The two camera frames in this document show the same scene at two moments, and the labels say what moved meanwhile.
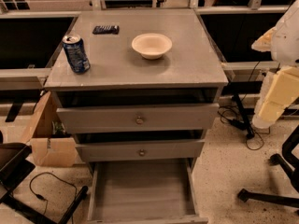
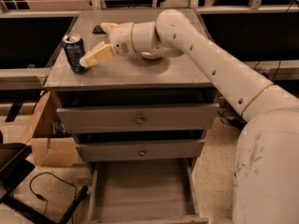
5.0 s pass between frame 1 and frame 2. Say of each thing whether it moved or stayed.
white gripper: moved
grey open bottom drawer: stayed
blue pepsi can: stayed
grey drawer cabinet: stayed
